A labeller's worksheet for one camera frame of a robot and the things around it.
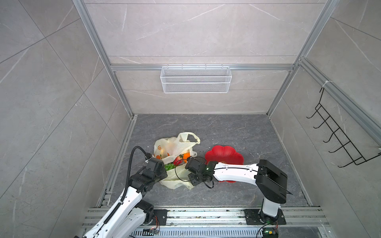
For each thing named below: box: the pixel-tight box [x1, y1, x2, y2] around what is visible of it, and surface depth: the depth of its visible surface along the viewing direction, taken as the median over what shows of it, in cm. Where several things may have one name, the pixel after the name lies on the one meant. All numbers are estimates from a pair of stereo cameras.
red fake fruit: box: [173, 154, 184, 166], surface depth 92 cm
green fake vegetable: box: [164, 163, 176, 172], surface depth 88 cm
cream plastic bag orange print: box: [153, 131, 201, 190], surface depth 84 cm
